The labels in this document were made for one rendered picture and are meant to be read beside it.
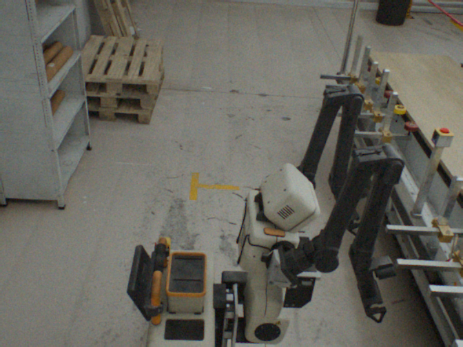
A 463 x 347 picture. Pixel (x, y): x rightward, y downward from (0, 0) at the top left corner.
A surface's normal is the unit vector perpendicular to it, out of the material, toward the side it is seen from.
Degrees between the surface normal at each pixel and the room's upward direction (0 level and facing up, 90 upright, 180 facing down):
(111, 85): 90
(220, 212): 0
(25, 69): 90
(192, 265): 0
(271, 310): 90
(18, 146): 90
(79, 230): 0
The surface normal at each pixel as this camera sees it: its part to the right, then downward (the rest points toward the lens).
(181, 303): 0.03, 0.58
